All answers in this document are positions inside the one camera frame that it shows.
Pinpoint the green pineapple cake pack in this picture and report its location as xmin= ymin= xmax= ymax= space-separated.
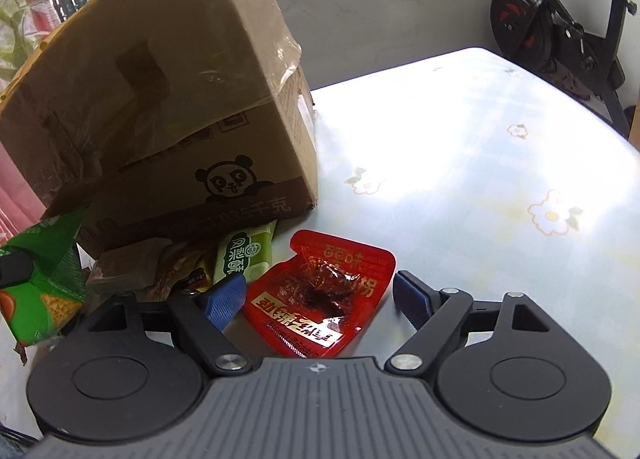
xmin=214 ymin=221 xmax=277 ymax=285

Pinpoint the beige cracker packet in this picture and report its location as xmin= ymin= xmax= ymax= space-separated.
xmin=86 ymin=238 xmax=171 ymax=293

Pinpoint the red meat snack pouch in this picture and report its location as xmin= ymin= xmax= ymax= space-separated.
xmin=243 ymin=229 xmax=396 ymax=358

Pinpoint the green chip bag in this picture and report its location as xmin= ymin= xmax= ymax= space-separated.
xmin=1 ymin=211 xmax=86 ymax=346

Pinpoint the dark red yellow sachet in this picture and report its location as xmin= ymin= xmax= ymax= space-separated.
xmin=137 ymin=242 xmax=218 ymax=302

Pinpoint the brown cardboard box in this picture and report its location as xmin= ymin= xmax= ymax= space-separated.
xmin=1 ymin=0 xmax=318 ymax=255

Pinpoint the black exercise bike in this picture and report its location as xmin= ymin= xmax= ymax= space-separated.
xmin=490 ymin=0 xmax=638 ymax=138

